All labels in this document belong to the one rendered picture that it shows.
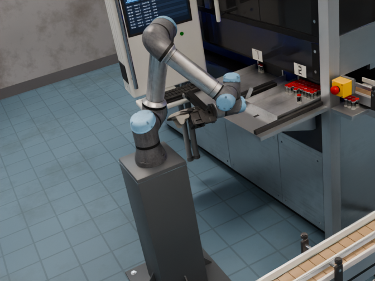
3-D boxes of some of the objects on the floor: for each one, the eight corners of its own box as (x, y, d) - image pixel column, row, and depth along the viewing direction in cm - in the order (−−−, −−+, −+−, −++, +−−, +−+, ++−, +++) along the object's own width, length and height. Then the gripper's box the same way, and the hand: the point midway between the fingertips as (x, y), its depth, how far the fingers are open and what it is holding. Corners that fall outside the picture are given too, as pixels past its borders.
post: (333, 238, 285) (325, -200, 184) (341, 244, 280) (337, -204, 179) (325, 244, 282) (311, -199, 181) (332, 249, 278) (323, -202, 177)
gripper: (219, 117, 219) (174, 129, 213) (213, 125, 229) (169, 136, 223) (213, 99, 221) (168, 110, 215) (207, 107, 231) (163, 118, 225)
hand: (169, 116), depth 220 cm, fingers closed
